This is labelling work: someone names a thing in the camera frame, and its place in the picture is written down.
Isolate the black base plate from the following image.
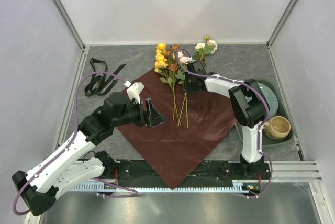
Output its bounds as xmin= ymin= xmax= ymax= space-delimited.
xmin=108 ymin=158 xmax=271 ymax=187

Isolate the black ribbon gold lettering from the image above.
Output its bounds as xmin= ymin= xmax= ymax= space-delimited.
xmin=84 ymin=58 xmax=118 ymax=97

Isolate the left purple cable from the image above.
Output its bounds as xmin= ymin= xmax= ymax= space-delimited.
xmin=13 ymin=71 xmax=139 ymax=215

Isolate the blue slotted cable duct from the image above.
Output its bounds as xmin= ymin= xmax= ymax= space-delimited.
xmin=71 ymin=177 xmax=262 ymax=193

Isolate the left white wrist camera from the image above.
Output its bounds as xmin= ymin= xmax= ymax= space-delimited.
xmin=124 ymin=81 xmax=145 ymax=104

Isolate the pink rose stem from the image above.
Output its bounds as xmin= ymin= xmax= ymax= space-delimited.
xmin=175 ymin=48 xmax=191 ymax=128

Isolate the white rose stem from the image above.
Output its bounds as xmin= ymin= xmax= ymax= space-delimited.
xmin=193 ymin=34 xmax=218 ymax=66

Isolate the teal ceramic plate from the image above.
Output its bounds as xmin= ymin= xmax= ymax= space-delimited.
xmin=258 ymin=82 xmax=278 ymax=118

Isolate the beige ceramic mug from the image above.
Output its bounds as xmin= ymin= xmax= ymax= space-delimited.
xmin=263 ymin=116 xmax=291 ymax=140

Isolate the brown rose stem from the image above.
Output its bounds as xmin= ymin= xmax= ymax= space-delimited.
xmin=165 ymin=44 xmax=188 ymax=127

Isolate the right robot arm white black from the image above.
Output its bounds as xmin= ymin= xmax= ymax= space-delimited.
xmin=180 ymin=60 xmax=270 ymax=179

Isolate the yellow rose stem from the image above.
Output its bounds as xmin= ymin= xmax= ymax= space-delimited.
xmin=154 ymin=43 xmax=180 ymax=120

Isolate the dark green tray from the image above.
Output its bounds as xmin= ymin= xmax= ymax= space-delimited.
xmin=234 ymin=77 xmax=294 ymax=149

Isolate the dark red wrapping paper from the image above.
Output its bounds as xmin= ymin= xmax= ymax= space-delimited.
xmin=117 ymin=67 xmax=238 ymax=190

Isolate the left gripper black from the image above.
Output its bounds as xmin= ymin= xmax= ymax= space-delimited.
xmin=113 ymin=98 xmax=166 ymax=128

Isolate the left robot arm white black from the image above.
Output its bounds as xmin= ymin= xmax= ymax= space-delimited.
xmin=12 ymin=92 xmax=166 ymax=216

